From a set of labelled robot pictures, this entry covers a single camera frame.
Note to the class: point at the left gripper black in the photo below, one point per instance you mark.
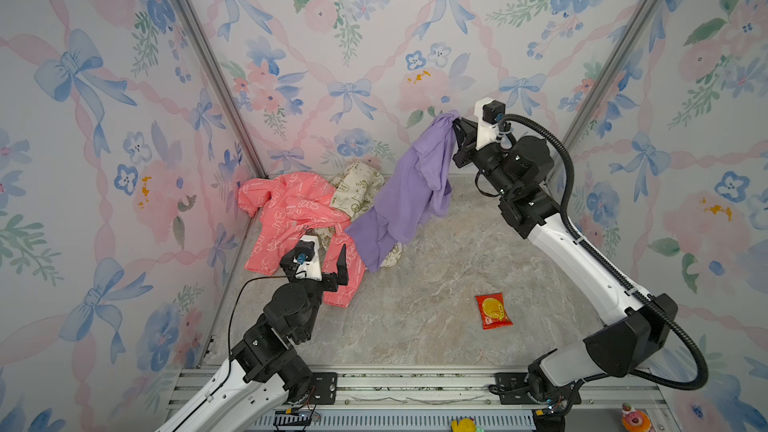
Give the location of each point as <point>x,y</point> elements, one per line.
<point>329,283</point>

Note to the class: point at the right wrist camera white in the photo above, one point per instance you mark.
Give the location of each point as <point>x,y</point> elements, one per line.
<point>489,113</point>

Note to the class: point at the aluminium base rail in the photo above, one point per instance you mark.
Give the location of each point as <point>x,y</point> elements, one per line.
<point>429,399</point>

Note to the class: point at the red snack packet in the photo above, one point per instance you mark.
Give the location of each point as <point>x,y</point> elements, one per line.
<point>492,311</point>

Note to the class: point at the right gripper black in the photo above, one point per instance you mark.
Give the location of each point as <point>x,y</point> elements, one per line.
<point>467,153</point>

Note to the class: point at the right aluminium corner post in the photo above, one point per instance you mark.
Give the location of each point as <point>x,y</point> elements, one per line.
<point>638,23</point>

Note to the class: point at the yellow toy bottom centre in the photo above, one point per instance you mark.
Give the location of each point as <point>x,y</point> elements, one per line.
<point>463,425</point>

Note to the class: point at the cream green printed cloth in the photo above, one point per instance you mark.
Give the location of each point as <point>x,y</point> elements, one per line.
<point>356,188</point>

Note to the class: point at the left aluminium corner post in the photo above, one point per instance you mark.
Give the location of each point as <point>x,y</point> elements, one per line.
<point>212,70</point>

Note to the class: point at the red toy bottom right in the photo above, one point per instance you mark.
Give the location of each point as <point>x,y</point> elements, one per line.
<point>635,420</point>

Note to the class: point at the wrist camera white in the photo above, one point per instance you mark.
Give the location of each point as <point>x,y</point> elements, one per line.
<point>304,262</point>
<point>489,113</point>

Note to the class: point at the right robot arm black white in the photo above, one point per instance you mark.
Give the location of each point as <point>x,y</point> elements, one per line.
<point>635,323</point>

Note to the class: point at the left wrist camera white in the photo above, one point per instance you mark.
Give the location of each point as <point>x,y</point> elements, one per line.
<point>304,262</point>

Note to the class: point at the aluminium corner post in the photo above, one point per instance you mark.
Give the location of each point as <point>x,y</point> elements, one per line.
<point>212,70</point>
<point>638,23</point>

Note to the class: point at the pink printed cloth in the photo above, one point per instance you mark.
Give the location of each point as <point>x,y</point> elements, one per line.
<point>288,207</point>

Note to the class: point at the purple cloth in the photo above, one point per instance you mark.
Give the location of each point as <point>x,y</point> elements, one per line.
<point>418,190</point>

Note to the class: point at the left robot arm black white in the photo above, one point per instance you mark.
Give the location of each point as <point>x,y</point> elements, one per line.
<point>263,371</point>

